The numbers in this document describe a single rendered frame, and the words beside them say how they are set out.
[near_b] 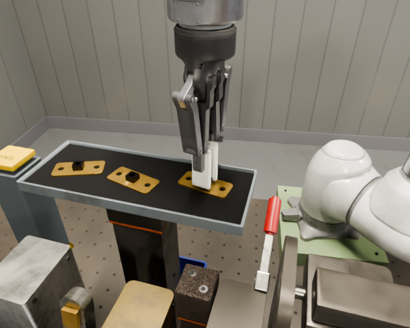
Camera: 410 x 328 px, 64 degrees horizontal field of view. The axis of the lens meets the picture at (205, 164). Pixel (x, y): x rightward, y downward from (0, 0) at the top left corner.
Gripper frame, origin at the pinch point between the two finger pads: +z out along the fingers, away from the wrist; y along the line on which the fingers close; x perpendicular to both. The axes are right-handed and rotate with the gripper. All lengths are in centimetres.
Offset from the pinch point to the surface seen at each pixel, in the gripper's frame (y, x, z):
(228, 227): 7.0, 7.2, 4.0
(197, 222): 7.8, 2.8, 4.4
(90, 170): 5.5, -19.0, 3.8
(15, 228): 12.0, -36.9, 19.9
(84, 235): -11, -49, 50
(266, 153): -194, -40, 120
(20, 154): 7.2, -34.3, 4.1
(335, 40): -226, -8, 31
